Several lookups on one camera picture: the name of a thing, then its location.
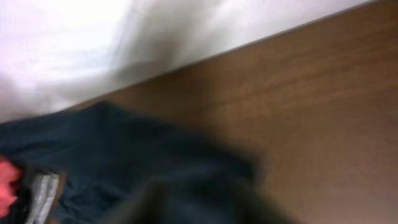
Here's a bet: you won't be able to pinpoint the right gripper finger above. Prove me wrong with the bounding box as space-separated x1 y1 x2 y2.
99 179 167 224

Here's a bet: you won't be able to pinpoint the navy blue shorts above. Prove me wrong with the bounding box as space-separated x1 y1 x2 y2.
1 102 290 223

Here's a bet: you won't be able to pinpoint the grey folded shirt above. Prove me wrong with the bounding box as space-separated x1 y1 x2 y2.
24 173 59 224

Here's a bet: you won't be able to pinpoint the black folded shirt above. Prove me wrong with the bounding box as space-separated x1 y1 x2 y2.
1 161 40 224

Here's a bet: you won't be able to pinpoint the red folded shirt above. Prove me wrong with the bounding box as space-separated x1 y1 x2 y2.
1 157 22 218

